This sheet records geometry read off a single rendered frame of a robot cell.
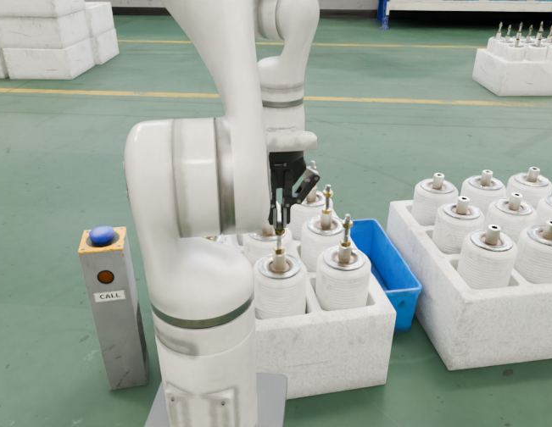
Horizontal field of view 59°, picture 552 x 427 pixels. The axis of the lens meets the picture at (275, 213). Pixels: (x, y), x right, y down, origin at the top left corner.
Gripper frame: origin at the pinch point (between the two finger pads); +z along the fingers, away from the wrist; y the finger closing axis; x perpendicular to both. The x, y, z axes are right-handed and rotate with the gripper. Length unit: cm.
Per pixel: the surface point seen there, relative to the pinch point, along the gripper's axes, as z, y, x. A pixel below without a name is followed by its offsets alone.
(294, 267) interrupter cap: 9.7, -2.6, 1.1
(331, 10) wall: 27, -113, -501
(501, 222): 12, -48, -14
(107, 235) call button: 2.2, 28.0, -0.5
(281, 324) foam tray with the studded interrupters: 17.1, 0.4, 7.0
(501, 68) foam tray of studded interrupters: 20, -141, -186
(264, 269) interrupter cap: 9.8, 2.7, 1.1
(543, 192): 11, -63, -24
